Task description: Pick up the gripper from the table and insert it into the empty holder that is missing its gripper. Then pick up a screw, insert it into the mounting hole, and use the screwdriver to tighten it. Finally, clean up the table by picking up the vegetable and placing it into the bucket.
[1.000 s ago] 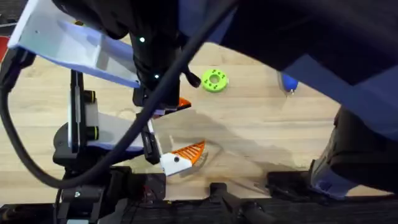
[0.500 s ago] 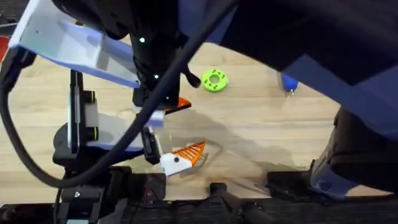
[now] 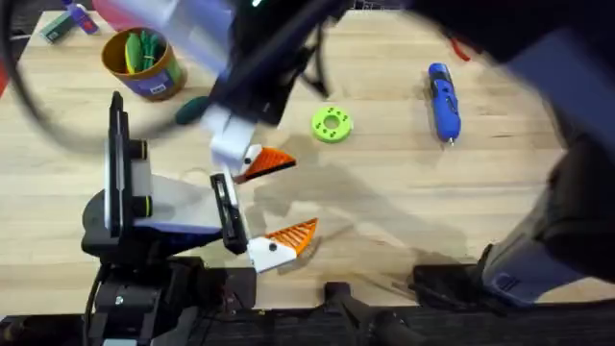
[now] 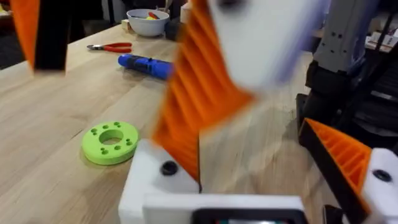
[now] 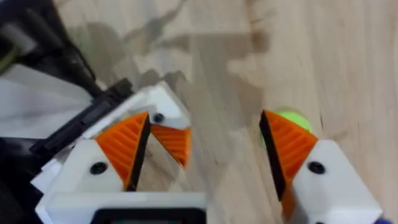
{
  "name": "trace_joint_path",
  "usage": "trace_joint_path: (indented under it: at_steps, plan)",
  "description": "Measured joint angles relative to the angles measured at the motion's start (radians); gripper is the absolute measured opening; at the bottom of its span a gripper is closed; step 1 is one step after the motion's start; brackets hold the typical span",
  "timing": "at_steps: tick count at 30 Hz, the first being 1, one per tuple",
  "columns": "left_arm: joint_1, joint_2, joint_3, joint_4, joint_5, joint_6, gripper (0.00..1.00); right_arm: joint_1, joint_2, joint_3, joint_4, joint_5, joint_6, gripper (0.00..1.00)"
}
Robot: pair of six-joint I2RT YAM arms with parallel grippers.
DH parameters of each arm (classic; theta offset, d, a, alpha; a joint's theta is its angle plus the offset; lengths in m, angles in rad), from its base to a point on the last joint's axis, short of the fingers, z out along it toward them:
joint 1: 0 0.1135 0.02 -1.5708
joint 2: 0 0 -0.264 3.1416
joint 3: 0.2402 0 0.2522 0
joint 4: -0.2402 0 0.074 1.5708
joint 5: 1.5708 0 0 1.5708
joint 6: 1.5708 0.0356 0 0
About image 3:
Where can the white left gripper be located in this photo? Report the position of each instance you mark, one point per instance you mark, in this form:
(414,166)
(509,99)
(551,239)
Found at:
(182,206)

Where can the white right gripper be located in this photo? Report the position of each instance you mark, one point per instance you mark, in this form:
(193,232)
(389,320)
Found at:
(259,86)

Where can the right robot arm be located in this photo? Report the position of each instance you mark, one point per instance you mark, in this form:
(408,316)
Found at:
(567,81)

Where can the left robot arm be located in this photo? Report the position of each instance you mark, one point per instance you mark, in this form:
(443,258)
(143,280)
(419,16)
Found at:
(126,300)

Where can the dark green toy vegetable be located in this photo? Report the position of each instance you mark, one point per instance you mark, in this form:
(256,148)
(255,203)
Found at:
(192,110)

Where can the blue electric screwdriver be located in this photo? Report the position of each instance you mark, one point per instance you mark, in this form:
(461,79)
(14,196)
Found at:
(444,103)

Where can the green disc with holes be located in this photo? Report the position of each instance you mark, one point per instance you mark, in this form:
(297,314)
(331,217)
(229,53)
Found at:
(321,132)

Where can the brown tub with green toys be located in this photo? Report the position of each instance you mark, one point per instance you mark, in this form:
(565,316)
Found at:
(144,62)

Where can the purple and blue bottle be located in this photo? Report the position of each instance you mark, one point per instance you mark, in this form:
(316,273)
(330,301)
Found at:
(82,18)

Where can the small red tool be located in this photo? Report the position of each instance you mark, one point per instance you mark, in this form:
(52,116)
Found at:
(460,49)

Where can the green box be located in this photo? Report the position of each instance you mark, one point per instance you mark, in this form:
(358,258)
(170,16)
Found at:
(56,28)

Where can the black rail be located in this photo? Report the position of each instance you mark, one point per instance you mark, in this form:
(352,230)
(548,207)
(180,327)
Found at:
(288,331)

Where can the black stand post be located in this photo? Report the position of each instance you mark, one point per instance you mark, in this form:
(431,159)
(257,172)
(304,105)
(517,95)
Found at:
(355,307)

